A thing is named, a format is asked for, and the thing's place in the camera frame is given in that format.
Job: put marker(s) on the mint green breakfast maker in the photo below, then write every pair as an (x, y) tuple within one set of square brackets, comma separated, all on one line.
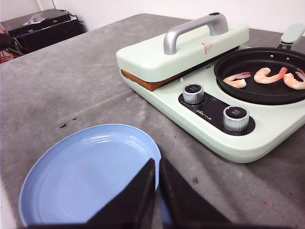
[(215, 98)]

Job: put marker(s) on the blue plate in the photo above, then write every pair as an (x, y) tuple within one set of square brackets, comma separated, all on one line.
[(83, 172)]

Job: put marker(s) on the silver right control knob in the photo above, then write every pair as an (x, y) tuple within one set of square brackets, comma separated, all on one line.
[(235, 118)]

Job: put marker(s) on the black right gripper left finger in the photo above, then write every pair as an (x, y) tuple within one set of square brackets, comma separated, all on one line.
[(133, 207)]

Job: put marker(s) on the black lower equipment case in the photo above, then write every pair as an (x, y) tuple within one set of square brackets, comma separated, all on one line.
[(36, 40)]

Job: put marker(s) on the black equipment box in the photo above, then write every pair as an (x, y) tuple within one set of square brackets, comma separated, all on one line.
[(34, 22)]

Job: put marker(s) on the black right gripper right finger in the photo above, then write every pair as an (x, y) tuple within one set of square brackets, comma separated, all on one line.
[(186, 209)]

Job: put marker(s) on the silver left control knob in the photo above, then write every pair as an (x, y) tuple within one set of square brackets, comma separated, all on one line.
[(193, 93)]

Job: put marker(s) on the mint green hinged lid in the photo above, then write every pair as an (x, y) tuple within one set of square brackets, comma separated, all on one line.
[(181, 48)]

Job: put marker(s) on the silver control knob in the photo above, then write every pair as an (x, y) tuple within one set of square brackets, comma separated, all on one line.
[(193, 93), (235, 118)]

